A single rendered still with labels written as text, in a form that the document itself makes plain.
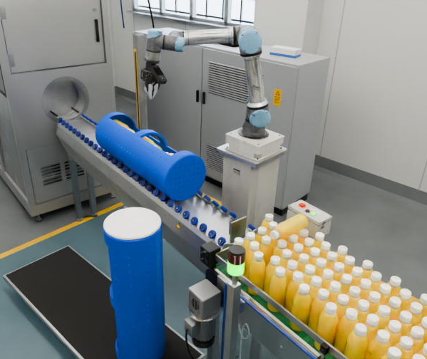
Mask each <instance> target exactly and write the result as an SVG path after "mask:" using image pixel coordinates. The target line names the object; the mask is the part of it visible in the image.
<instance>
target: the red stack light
mask: <svg viewBox="0 0 427 359"><path fill-rule="evenodd" d="M227 260H228V262H229V263H230V264H232V265H235V266H239V265H242V264H243V263H244V262H245V254H244V255H242V256H233V255H231V254H230V253H229V252H228V257H227Z"/></svg>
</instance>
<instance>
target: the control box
mask: <svg viewBox="0 0 427 359"><path fill-rule="evenodd" d="M299 203H305V204H306V206H305V207H300V206H299ZM312 208H313V209H312ZM306 209H309V210H310V212H306V211H305V210H306ZM312 212H315V215H311V213H312ZM319 212H320V213H321V214H320V213H319ZM297 214H304V215H305V216H306V217H307V219H308V226H307V227H306V228H305V229H307V230H308V231H309V233H308V235H309V236H311V237H313V238H314V237H315V235H316V233H317V232H321V233H323V234H324V235H326V234H328V233H329V230H330V226H331V220H332V216H331V215H329V214H327V213H326V212H323V211H322V210H320V209H318V208H316V207H314V206H312V205H310V204H308V203H307V202H305V201H303V200H299V201H297V202H295V203H292V204H290V205H288V210H287V219H289V218H291V217H293V216H295V215H297Z"/></svg>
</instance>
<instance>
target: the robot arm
mask: <svg viewBox="0 0 427 359"><path fill-rule="evenodd" d="M216 43H231V44H232V45H239V48H240V56H241V57H242V58H243V59H244V63H245V73H246V79H247V89H248V94H249V97H248V98H247V108H246V116H245V122H244V125H243V126H242V129H241V133H242V134H243V135H245V136H247V137H264V136H265V135H266V130H265V127H266V126H267V125H268V124H269V122H270V120H271V115H270V114H269V106H268V101H267V99H266V98H265V97H264V87H263V81H262V69H261V63H260V56H261V54H262V37H261V35H260V33H259V31H258V30H257V29H256V28H255V27H254V26H251V25H242V26H232V27H231V28H223V29H210V30H196V31H171V32H170V33H169V35H165V34H163V31H162V30H160V29H157V28H150V29H148V36H147V47H146V58H145V61H146V64H145V68H144V69H141V75H140V78H141V79H143V80H144V81H145V87H144V91H145V92H146V93H147V94H148V97H149V99H151V100H152V99H153V98H154V96H155V94H156V93H157V91H158V89H159V87H160V84H166V82H167V78H166V77H165V76H164V74H163V72H162V71H161V69H160V67H159V66H157V65H156V64H158V63H160V53H161V49H163V50H168V51H176V52H183V51H184V47H185V46H190V45H203V44H216ZM142 72H143V77H141V76H142ZM152 83H153V85H151V84H152Z"/></svg>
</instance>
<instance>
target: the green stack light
mask: <svg viewBox="0 0 427 359"><path fill-rule="evenodd" d="M244 270H245V263H243V264H242V265H239V266H235V265H232V264H230V263H229V262H228V261H227V272H228V274H230V275H232V276H241V275H243V273H244Z"/></svg>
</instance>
